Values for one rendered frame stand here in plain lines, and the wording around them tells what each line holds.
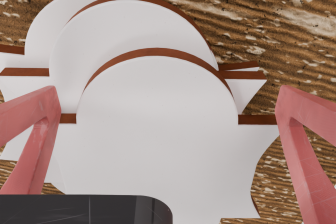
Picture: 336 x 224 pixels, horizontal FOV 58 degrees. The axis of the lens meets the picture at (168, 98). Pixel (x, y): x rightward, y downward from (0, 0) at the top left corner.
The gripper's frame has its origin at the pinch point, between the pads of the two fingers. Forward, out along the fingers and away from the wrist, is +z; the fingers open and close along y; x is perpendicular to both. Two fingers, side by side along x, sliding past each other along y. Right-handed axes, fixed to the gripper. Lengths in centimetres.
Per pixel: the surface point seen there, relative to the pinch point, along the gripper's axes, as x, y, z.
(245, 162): 3.9, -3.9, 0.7
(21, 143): 4.3, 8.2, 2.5
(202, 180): 5.2, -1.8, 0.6
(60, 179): 6.2, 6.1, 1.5
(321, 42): 0.0, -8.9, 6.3
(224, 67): 1.4, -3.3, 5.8
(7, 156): 5.3, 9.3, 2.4
